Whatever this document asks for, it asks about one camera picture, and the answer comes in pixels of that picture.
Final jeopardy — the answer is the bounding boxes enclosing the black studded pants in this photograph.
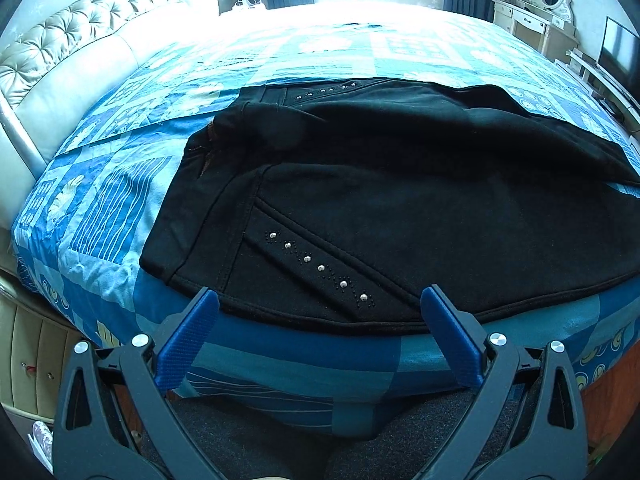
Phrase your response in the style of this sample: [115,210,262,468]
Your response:
[140,78,639,335]

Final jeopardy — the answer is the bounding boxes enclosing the beige bedside cabinet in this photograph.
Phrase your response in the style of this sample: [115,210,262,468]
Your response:
[0,271,84,424]

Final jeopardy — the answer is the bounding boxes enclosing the blue patterned bed sheet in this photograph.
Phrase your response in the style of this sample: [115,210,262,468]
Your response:
[12,6,639,437]

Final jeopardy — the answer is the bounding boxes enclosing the white tv stand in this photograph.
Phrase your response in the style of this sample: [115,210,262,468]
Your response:
[554,51,639,140]

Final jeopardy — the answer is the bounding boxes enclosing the white tufted leather headboard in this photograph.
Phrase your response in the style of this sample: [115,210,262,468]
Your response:
[1,0,219,230]

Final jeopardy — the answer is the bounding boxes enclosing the white dressing table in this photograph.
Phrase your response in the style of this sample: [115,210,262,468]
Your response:
[492,0,578,63]

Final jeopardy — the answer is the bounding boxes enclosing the black flat screen television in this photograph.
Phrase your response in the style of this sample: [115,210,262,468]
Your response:
[598,18,640,101]

